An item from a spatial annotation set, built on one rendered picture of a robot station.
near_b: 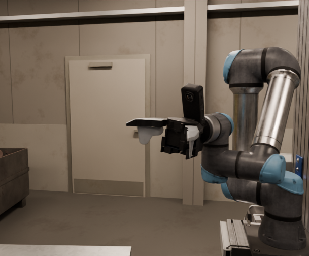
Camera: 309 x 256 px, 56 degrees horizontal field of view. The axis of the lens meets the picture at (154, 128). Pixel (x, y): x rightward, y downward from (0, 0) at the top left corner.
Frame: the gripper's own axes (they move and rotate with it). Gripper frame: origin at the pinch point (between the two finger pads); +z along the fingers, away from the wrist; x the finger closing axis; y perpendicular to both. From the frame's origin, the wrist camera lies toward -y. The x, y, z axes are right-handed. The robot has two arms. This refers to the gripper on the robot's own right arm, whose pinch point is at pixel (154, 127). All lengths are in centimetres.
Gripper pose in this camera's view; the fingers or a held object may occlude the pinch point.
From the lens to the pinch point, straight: 57.5
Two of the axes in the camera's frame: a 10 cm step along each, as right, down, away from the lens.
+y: -1.1, 9.8, 1.8
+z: -5.8, 0.8, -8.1
